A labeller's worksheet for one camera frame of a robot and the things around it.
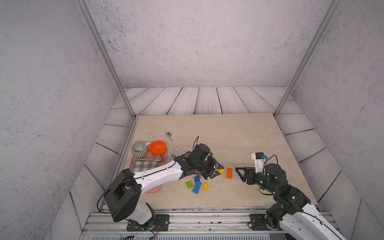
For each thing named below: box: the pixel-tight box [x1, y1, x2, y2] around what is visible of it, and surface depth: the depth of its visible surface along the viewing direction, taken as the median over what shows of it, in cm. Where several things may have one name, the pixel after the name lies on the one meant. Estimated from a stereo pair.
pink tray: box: [145, 185, 161, 193], surface depth 85 cm
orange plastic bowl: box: [149, 140, 167, 156], surface depth 100 cm
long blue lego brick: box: [192, 181, 202, 195], surface depth 84 cm
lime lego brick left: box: [185, 180, 194, 189], surface depth 86 cm
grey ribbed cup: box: [131, 141, 151, 159], surface depth 97 cm
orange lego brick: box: [226, 167, 233, 179], surface depth 91 cm
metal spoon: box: [165, 130, 178, 151], surface depth 110 cm
